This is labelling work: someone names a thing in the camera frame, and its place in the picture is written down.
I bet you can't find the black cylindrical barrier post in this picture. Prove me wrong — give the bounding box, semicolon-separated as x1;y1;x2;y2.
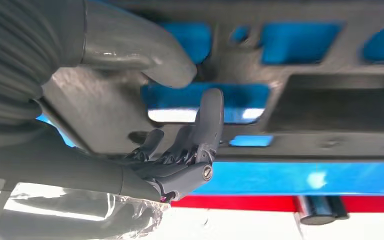
292;195;351;226

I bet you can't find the blue metal shelf rack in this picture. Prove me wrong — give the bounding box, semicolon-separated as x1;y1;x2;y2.
35;19;384;197

